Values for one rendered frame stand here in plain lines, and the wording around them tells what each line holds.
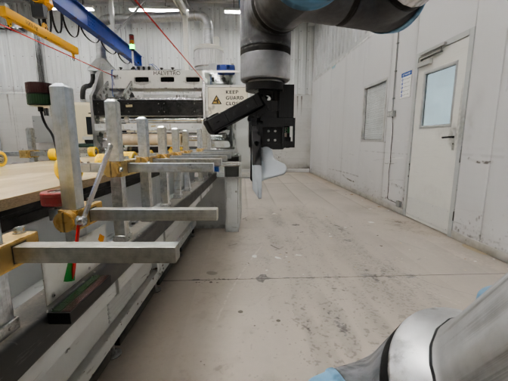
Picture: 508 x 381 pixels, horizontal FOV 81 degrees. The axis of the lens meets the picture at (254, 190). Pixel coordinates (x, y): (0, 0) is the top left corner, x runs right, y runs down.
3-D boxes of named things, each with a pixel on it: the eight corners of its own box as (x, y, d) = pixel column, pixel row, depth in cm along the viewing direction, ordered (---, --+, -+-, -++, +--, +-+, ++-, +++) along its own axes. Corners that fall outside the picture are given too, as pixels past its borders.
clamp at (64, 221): (103, 218, 84) (102, 200, 83) (75, 233, 70) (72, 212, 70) (83, 218, 84) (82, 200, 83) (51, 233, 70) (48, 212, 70)
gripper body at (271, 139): (295, 151, 52) (296, 80, 50) (246, 151, 52) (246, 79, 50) (288, 150, 60) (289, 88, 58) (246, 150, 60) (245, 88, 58)
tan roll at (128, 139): (229, 144, 335) (229, 134, 333) (228, 144, 323) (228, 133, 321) (103, 144, 335) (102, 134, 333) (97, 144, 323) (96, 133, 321)
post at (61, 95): (91, 274, 79) (72, 85, 71) (83, 280, 75) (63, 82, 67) (78, 274, 79) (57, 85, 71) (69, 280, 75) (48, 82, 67)
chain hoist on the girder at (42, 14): (60, 34, 473) (57, 1, 465) (47, 26, 440) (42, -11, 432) (43, 33, 472) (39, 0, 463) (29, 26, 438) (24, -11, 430)
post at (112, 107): (130, 242, 103) (119, 100, 95) (125, 246, 100) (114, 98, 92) (120, 242, 103) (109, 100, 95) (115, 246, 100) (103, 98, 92)
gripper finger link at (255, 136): (261, 159, 48) (260, 117, 52) (252, 159, 48) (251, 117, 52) (260, 174, 52) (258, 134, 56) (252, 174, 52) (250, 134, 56)
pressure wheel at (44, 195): (85, 227, 83) (82, 187, 81) (68, 236, 75) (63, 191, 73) (57, 227, 83) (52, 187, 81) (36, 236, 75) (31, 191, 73)
